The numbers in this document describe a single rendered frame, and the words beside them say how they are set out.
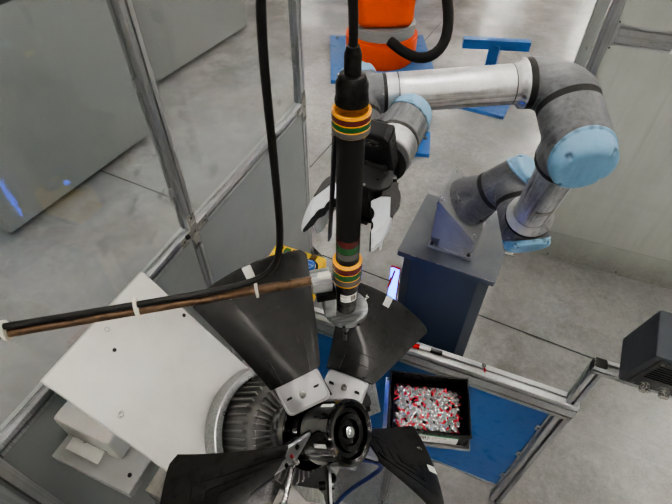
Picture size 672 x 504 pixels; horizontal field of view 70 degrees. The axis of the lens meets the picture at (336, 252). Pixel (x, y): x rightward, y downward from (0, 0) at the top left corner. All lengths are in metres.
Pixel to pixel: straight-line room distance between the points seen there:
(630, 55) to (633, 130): 0.35
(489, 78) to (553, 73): 0.11
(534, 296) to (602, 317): 0.35
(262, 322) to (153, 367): 0.24
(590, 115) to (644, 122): 1.60
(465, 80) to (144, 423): 0.87
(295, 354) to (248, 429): 0.19
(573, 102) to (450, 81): 0.22
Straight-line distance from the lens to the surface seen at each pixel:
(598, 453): 2.49
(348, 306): 0.75
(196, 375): 1.06
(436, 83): 0.96
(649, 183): 2.74
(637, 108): 2.52
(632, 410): 2.66
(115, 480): 1.39
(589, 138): 0.94
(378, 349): 1.06
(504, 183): 1.36
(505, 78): 0.99
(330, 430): 0.89
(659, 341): 1.21
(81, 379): 0.97
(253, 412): 1.01
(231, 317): 0.89
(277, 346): 0.90
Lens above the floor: 2.09
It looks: 47 degrees down
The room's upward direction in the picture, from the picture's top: straight up
